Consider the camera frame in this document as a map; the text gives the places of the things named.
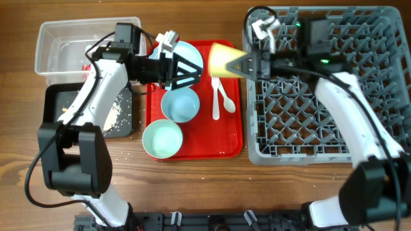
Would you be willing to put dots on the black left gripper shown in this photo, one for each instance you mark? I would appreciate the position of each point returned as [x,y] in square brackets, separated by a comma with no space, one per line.
[167,66]

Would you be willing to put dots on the red snack wrapper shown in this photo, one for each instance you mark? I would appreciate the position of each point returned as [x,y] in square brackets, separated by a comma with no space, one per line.
[86,69]

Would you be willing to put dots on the mint green bowl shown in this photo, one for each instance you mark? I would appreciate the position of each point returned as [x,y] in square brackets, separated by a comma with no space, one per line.
[162,139]

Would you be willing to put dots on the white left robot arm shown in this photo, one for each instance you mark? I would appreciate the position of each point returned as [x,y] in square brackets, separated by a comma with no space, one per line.
[74,156]

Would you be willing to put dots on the red serving tray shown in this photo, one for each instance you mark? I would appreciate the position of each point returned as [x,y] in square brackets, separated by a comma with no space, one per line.
[203,137]

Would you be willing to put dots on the yellow plastic cup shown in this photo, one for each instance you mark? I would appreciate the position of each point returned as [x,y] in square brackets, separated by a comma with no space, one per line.
[219,56]

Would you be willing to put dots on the light blue bowl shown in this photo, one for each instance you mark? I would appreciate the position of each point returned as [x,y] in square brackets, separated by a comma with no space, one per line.
[180,105]

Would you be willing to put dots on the white plastic fork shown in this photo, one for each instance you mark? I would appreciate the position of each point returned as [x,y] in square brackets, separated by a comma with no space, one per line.
[216,110]

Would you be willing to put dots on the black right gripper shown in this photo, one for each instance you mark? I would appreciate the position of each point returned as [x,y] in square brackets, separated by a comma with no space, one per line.
[258,65]

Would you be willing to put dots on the grey dishwasher rack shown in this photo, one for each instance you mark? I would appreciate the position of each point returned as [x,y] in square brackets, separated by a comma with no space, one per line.
[287,125]

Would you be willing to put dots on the food scraps and rice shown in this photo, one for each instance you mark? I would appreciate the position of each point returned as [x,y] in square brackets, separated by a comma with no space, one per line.
[114,115]

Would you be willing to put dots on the white plastic spoon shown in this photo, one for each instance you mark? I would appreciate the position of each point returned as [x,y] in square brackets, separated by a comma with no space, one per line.
[228,103]

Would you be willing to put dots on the clear plastic bin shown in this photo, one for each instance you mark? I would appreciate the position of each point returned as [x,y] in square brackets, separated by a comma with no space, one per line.
[60,51]

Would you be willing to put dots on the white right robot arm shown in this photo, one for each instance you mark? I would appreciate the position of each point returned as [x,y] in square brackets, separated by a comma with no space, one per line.
[378,189]

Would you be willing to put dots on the black plastic tray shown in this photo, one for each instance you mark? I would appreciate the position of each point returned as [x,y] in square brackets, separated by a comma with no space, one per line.
[60,96]

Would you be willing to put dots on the light blue plate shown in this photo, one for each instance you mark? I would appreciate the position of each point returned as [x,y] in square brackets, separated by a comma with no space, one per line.
[185,50]

